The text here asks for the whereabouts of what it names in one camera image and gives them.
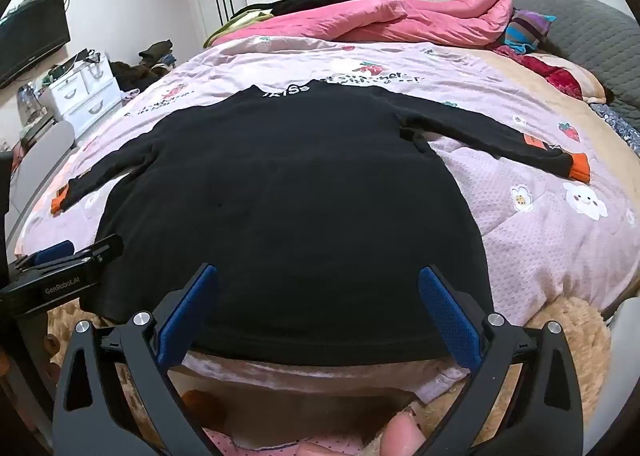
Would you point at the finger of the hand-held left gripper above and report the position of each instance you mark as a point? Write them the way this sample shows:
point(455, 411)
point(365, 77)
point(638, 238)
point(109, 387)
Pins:
point(52, 253)
point(97, 248)

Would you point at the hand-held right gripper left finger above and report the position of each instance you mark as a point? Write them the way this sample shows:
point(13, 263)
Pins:
point(185, 316)

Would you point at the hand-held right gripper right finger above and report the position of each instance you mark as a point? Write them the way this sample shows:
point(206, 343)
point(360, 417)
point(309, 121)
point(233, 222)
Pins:
point(450, 316)

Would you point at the black long-sleeved sweater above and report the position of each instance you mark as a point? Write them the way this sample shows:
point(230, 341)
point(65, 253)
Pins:
point(300, 211)

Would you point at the dark clothes pile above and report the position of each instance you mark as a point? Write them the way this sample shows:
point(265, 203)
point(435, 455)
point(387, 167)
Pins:
point(132, 76)

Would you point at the person's right hand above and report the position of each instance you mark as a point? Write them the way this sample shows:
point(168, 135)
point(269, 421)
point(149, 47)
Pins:
point(402, 438)

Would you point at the pink strawberry printed blanket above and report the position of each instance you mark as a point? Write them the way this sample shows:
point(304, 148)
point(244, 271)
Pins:
point(525, 246)

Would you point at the white drawer cabinet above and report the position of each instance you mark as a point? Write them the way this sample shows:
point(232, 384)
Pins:
point(80, 101)

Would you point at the clear kettle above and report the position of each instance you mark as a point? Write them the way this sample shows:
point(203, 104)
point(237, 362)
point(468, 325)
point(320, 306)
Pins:
point(28, 101)

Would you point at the pink dotted pajamas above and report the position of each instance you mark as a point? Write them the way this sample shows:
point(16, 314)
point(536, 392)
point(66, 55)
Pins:
point(300, 448)

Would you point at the olive garment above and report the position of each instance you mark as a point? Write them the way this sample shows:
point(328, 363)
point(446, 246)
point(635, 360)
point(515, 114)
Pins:
point(156, 52)

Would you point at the black television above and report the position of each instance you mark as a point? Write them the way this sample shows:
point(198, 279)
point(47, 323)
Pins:
point(30, 41)

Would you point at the tan bed sheet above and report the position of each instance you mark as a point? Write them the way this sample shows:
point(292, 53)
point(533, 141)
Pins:
point(615, 171)

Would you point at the blue floral cloth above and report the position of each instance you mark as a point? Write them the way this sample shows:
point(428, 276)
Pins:
point(620, 128)

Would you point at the green cloth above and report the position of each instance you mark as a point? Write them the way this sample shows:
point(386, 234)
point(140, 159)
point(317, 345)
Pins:
point(235, 26)

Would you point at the red patterned blanket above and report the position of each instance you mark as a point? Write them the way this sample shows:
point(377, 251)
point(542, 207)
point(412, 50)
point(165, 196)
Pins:
point(545, 71)

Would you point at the cream fleece blanket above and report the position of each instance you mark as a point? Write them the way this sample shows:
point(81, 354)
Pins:
point(585, 81)

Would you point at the striped pillow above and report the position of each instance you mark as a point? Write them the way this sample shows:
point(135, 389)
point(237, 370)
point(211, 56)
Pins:
point(525, 31)

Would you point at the pink quilt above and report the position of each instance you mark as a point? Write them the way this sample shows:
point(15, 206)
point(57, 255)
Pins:
point(400, 21)

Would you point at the grey quilted headboard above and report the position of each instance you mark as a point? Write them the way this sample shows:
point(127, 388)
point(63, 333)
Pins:
point(590, 36)

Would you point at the black cloth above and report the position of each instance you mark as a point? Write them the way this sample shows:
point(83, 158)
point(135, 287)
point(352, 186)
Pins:
point(310, 1)

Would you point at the grey bed frame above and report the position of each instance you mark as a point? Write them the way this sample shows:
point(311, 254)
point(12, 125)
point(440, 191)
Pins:
point(627, 336)

